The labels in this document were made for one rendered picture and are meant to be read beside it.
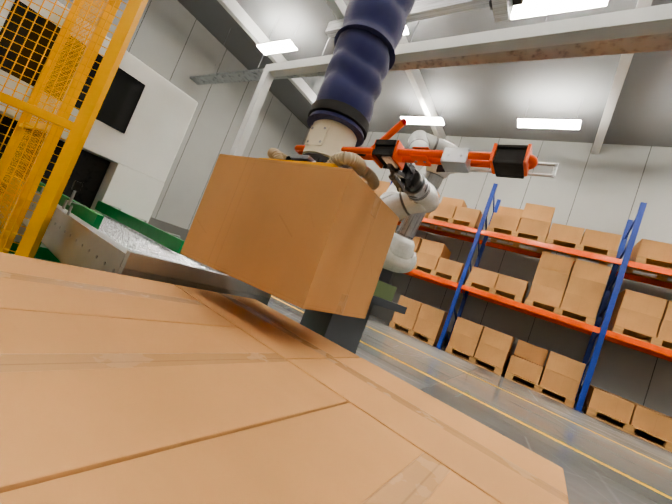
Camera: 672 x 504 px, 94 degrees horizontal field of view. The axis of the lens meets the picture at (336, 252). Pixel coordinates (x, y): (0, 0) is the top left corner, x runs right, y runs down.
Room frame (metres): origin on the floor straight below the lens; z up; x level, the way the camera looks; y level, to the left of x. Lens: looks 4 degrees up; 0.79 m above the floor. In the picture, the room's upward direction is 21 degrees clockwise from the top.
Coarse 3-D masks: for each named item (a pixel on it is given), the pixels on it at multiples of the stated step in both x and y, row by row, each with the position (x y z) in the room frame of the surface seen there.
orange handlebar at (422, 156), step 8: (360, 152) 1.01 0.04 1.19; (368, 152) 0.99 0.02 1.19; (400, 152) 0.93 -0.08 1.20; (408, 152) 0.91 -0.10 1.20; (416, 152) 0.90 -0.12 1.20; (424, 152) 0.88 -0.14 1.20; (432, 152) 0.87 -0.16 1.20; (440, 152) 0.86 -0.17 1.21; (472, 152) 0.81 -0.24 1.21; (480, 152) 0.80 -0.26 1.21; (488, 152) 0.79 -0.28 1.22; (408, 160) 0.95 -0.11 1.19; (416, 160) 0.92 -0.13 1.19; (424, 160) 0.90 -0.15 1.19; (432, 160) 0.91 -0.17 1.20; (472, 160) 0.84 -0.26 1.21; (480, 160) 0.83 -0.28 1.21; (488, 160) 0.79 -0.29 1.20; (536, 160) 0.74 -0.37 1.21
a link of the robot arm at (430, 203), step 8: (400, 192) 1.26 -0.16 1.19; (432, 192) 1.18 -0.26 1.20; (408, 200) 1.21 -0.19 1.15; (416, 200) 1.18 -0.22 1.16; (424, 200) 1.18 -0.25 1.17; (432, 200) 1.20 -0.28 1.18; (408, 208) 1.23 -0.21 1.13; (416, 208) 1.22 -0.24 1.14; (424, 208) 1.23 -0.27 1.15; (432, 208) 1.24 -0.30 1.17
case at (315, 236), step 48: (240, 192) 1.06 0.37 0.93; (288, 192) 0.95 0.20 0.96; (336, 192) 0.85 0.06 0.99; (192, 240) 1.14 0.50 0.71; (240, 240) 1.01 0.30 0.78; (288, 240) 0.91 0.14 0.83; (336, 240) 0.87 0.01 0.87; (384, 240) 1.12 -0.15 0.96; (288, 288) 0.87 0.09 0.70; (336, 288) 0.94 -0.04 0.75
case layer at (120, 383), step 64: (0, 256) 0.76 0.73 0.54; (0, 320) 0.49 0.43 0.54; (64, 320) 0.56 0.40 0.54; (128, 320) 0.67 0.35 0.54; (192, 320) 0.82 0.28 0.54; (256, 320) 1.08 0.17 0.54; (0, 384) 0.36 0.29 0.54; (64, 384) 0.40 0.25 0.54; (128, 384) 0.45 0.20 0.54; (192, 384) 0.51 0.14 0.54; (256, 384) 0.60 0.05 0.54; (320, 384) 0.72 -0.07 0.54; (384, 384) 0.90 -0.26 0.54; (0, 448) 0.29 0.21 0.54; (64, 448) 0.31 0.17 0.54; (128, 448) 0.34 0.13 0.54; (192, 448) 0.37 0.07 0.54; (256, 448) 0.42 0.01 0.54; (320, 448) 0.47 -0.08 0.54; (384, 448) 0.54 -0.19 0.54; (448, 448) 0.64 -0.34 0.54; (512, 448) 0.78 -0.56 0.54
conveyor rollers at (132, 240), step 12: (108, 216) 2.74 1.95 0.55; (108, 228) 1.98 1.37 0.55; (120, 228) 2.20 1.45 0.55; (120, 240) 1.66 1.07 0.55; (132, 240) 1.85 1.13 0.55; (144, 240) 2.07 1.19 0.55; (144, 252) 1.58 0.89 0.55; (156, 252) 1.72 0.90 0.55; (168, 252) 1.94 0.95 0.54; (192, 264) 1.79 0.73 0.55
